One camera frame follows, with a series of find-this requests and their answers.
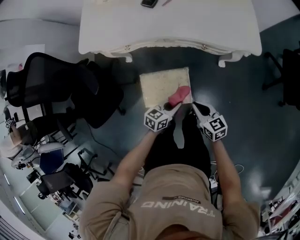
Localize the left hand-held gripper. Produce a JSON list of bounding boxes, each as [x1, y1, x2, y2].
[[143, 102, 183, 134]]

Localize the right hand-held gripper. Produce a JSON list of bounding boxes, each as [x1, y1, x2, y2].
[[192, 102, 228, 142]]

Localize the pink cloth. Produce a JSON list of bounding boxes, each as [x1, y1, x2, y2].
[[168, 85, 191, 106]]

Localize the beige cushioned seat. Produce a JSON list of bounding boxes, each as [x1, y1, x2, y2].
[[139, 67, 194, 109]]

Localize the person's right forearm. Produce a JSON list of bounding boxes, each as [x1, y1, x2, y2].
[[211, 140, 242, 207]]

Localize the person's left forearm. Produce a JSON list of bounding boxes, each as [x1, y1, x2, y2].
[[112, 130, 163, 188]]

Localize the blue seat chair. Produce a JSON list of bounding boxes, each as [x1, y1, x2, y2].
[[37, 142, 67, 175]]

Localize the person's black trousers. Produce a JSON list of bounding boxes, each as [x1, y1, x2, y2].
[[143, 112, 212, 179]]

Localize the white ornate table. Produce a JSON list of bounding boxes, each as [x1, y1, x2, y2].
[[78, 0, 263, 68]]

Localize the black chair with star base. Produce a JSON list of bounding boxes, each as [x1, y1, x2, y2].
[[261, 41, 300, 111]]

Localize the person's beige shirt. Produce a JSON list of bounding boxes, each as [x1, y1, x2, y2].
[[79, 163, 261, 240]]

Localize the black phone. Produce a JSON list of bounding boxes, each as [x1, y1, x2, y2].
[[140, 0, 157, 9]]

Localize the black mesh office chair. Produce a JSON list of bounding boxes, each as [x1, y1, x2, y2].
[[5, 52, 125, 130]]

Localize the black chair with armrests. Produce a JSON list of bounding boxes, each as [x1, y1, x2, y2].
[[37, 150, 115, 200]]

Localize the white cable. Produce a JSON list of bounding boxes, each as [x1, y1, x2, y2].
[[233, 163, 245, 175]]

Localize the black floor cable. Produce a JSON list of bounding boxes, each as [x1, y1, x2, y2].
[[87, 121, 120, 158]]

